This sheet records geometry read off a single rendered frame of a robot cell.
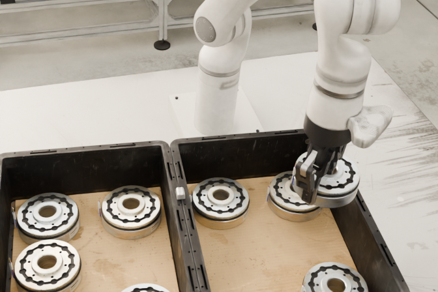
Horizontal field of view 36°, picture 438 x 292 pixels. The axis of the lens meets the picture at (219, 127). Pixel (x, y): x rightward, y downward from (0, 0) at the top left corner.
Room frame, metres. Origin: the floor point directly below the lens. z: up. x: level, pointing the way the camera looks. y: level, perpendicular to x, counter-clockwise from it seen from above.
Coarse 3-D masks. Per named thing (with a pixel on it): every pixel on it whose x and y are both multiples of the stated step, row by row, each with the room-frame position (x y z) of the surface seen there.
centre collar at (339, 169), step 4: (340, 164) 0.79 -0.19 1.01; (336, 168) 0.79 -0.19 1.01; (340, 168) 0.78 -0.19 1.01; (336, 172) 0.77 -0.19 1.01; (340, 172) 0.77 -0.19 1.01; (324, 176) 0.76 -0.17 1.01; (328, 176) 0.76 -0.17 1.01; (332, 176) 0.76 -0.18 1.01; (336, 176) 0.76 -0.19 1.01; (340, 176) 0.77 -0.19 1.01; (328, 180) 0.76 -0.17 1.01; (332, 180) 0.76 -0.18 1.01
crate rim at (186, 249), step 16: (112, 144) 0.90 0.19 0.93; (128, 144) 0.90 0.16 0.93; (144, 144) 0.90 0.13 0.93; (160, 144) 0.91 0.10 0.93; (0, 160) 0.83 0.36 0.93; (0, 176) 0.80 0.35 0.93; (0, 192) 0.76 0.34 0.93; (176, 208) 0.75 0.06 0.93; (176, 224) 0.72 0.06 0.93; (192, 256) 0.65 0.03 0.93; (192, 272) 0.62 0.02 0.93; (192, 288) 0.61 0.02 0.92
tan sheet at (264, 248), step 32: (192, 192) 0.89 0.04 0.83; (256, 192) 0.90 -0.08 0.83; (256, 224) 0.82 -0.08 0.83; (288, 224) 0.83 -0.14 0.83; (320, 224) 0.83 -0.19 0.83; (224, 256) 0.75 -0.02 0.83; (256, 256) 0.75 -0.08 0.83; (288, 256) 0.75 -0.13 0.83; (320, 256) 0.76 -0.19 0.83; (224, 288) 0.68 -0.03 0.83; (256, 288) 0.68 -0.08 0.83; (288, 288) 0.69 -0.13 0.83
